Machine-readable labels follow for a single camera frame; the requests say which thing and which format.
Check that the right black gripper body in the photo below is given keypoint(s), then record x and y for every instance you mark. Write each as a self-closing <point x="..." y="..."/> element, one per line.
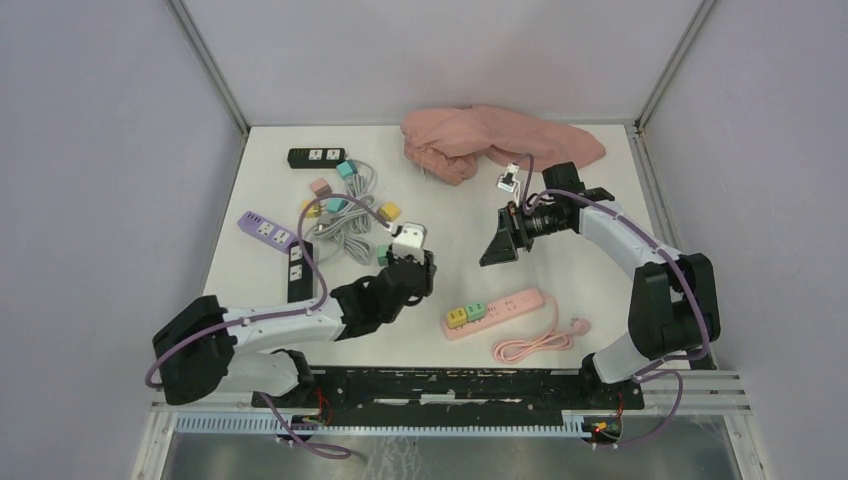
<point x="545" y="219"/>

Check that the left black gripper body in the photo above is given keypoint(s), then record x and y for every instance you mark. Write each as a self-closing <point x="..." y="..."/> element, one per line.
<point x="425" y="286"/>

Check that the green adapter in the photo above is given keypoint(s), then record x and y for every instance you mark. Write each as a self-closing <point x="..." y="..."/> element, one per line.
<point x="382" y="255"/>
<point x="475" y="311"/>

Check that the yellow adapter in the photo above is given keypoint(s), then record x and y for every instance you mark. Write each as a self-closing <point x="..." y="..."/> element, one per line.
<point x="456" y="318"/>
<point x="389" y="212"/>
<point x="311" y="210"/>

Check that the pink power strip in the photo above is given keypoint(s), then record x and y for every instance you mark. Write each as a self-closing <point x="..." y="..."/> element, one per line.
<point x="498" y="312"/>

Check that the teal plug adapter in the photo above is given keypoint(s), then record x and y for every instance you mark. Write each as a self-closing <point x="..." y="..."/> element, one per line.
<point x="347" y="169"/>

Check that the purple power strip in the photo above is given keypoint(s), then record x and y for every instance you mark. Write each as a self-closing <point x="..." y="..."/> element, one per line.
<point x="267" y="231"/>

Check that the black power strip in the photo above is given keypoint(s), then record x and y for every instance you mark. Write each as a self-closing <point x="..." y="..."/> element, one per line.
<point x="316" y="158"/>
<point x="300" y="284"/>

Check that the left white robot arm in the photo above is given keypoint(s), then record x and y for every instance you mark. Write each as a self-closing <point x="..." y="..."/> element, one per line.
<point x="207" y="348"/>

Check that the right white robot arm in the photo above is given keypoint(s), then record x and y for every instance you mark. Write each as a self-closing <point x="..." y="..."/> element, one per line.
<point x="673" y="311"/>

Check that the pink cloth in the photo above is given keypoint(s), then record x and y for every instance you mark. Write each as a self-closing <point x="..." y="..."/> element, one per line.
<point x="447" y="142"/>

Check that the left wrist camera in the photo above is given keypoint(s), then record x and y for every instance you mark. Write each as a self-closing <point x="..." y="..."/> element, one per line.
<point x="408" y="241"/>

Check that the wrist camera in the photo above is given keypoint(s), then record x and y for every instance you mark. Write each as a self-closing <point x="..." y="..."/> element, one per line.
<point x="408" y="241"/>
<point x="508" y="180"/>

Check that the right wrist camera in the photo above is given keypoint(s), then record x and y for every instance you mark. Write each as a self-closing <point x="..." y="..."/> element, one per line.
<point x="508" y="180"/>

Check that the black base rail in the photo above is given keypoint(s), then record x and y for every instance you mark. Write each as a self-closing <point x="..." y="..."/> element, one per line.
<point x="460" y="401"/>

